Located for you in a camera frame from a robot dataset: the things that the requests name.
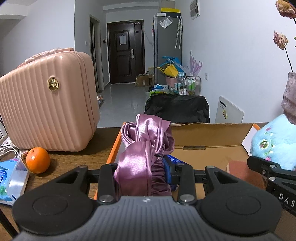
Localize dark brown entrance door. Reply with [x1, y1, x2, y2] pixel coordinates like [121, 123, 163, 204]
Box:
[106, 21, 145, 85]

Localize clear plastic pouch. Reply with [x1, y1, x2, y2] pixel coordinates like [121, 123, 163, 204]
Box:
[159, 17, 173, 29]

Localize bunch of dried roses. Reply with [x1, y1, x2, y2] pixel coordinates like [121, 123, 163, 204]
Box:
[273, 0, 296, 72]

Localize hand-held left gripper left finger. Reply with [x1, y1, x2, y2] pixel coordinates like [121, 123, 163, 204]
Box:
[54, 163, 119, 205]

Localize white flat board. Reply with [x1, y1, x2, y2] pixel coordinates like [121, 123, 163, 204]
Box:
[215, 95, 245, 124]

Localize blue soft tissue pack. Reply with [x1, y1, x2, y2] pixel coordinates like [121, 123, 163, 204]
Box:
[0, 158, 30, 206]

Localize pink sponge block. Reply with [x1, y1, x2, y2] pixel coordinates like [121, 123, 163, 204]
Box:
[226, 160, 269, 190]

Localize blue folding rack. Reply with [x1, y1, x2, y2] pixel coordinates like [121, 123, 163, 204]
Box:
[162, 56, 183, 70]

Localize pink ribbed suitcase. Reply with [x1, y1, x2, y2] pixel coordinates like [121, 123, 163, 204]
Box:
[0, 47, 100, 152]

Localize wire cart with bottles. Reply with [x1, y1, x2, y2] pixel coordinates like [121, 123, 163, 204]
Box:
[174, 75, 201, 96]

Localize pink bucket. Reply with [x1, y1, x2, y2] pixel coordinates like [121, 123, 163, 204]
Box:
[166, 76, 178, 88]

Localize pile of plastic bags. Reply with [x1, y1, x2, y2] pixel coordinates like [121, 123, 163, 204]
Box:
[145, 83, 171, 95]

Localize folded pale umbrella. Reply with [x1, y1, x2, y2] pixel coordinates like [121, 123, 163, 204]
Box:
[175, 16, 183, 49]

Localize light blue plush toy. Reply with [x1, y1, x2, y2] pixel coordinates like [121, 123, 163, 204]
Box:
[249, 113, 296, 171]

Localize red cardboard box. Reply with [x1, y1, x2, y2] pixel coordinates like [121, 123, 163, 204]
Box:
[94, 122, 269, 200]

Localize purple feather decoration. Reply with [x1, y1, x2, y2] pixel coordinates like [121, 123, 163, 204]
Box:
[185, 50, 203, 77]

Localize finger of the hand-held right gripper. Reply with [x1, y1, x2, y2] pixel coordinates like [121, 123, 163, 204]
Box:
[247, 156, 296, 180]

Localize orange fruit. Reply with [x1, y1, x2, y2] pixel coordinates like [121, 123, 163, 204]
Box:
[26, 147, 51, 174]

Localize grey side door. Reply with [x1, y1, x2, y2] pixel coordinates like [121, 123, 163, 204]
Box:
[90, 14, 104, 93]

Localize pale purple ceramic vase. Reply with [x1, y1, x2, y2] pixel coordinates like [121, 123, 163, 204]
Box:
[281, 72, 296, 126]

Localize black cloth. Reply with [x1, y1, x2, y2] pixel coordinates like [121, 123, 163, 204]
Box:
[144, 94, 210, 124]

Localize purple satin hair bonnet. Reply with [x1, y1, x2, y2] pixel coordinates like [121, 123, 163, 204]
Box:
[114, 113, 176, 197]

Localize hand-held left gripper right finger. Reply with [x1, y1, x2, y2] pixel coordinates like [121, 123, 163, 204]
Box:
[162, 159, 238, 205]

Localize brown cardboard box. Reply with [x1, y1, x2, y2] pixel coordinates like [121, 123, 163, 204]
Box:
[135, 74, 153, 88]

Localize blue handkerchief tissue pack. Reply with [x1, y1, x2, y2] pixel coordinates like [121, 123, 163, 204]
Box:
[165, 155, 185, 191]

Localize grey refrigerator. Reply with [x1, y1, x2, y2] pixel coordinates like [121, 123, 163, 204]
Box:
[153, 15, 183, 86]

